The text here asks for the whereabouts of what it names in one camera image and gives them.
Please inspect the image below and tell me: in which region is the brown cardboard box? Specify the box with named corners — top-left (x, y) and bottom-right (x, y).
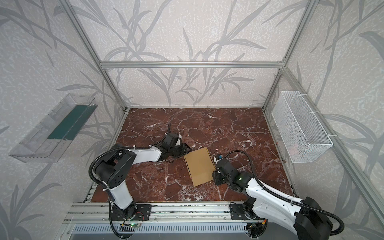
top-left (184, 148), bottom-right (216, 187)

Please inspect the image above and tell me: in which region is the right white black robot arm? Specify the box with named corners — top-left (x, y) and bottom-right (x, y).
top-left (213, 156), bottom-right (335, 240)

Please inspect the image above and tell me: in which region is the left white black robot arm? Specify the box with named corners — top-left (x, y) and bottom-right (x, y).
top-left (88, 132), bottom-right (192, 211)

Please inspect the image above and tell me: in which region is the small green lit circuit board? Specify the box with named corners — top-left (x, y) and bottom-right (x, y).
top-left (119, 223), bottom-right (142, 232)

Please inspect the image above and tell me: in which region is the right black corrugated cable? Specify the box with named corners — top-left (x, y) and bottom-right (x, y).
top-left (223, 149), bottom-right (345, 236)

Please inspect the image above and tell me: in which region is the black corrugated cable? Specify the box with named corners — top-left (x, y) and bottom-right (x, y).
top-left (223, 149), bottom-right (345, 236)
top-left (88, 122), bottom-right (172, 190)

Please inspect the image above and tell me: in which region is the left black corrugated cable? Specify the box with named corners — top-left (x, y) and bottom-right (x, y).
top-left (88, 122), bottom-right (172, 190)

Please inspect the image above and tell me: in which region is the white wire mesh basket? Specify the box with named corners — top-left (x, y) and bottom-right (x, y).
top-left (272, 91), bottom-right (333, 164)

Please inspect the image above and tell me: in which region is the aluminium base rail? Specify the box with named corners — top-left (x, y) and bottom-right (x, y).
top-left (62, 201), bottom-right (317, 224)

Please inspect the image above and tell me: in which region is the aluminium frame structure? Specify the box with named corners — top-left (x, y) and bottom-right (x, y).
top-left (59, 1), bottom-right (384, 224)

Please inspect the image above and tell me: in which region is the clear acrylic wall tray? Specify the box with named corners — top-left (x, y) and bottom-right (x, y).
top-left (9, 94), bottom-right (98, 163)

